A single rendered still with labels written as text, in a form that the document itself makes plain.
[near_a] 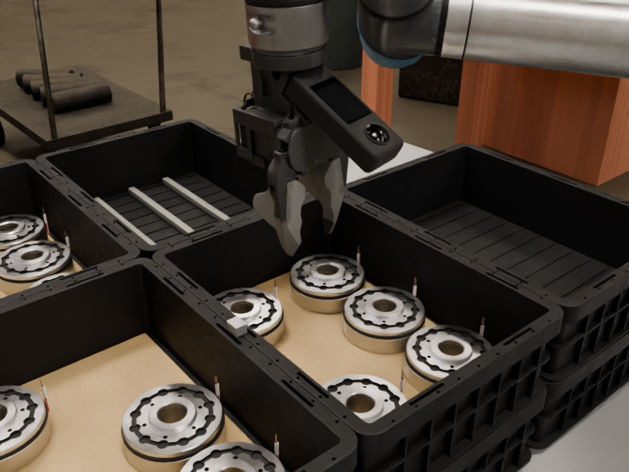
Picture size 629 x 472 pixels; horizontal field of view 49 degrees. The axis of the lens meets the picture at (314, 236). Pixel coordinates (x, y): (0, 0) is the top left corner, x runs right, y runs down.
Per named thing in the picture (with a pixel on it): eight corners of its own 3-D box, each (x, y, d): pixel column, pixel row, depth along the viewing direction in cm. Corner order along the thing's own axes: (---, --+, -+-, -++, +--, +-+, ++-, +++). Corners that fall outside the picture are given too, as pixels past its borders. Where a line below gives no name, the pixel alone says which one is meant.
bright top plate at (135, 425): (242, 423, 70) (241, 420, 69) (153, 475, 64) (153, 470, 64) (189, 374, 76) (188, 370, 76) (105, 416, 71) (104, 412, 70)
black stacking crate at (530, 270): (675, 302, 97) (697, 230, 91) (552, 393, 80) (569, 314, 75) (457, 204, 124) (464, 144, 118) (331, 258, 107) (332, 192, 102)
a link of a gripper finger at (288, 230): (262, 239, 76) (270, 158, 72) (300, 258, 72) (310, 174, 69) (241, 245, 74) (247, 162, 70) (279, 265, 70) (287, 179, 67)
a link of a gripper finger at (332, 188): (314, 205, 81) (298, 140, 75) (353, 221, 77) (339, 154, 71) (297, 220, 79) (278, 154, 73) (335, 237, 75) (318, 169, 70)
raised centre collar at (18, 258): (57, 258, 97) (56, 254, 97) (24, 271, 94) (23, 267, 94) (40, 245, 100) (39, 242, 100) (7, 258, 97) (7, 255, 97)
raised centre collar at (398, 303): (412, 310, 86) (412, 306, 86) (384, 325, 84) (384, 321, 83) (384, 293, 90) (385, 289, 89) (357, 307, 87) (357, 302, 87)
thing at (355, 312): (441, 315, 86) (441, 311, 86) (383, 346, 81) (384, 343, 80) (385, 281, 93) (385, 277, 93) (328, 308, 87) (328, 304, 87)
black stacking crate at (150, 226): (329, 258, 107) (329, 191, 102) (157, 331, 91) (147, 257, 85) (197, 176, 134) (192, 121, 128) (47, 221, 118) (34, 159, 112)
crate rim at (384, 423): (566, 329, 75) (571, 310, 74) (367, 462, 59) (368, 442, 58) (330, 202, 102) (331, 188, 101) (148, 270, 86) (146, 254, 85)
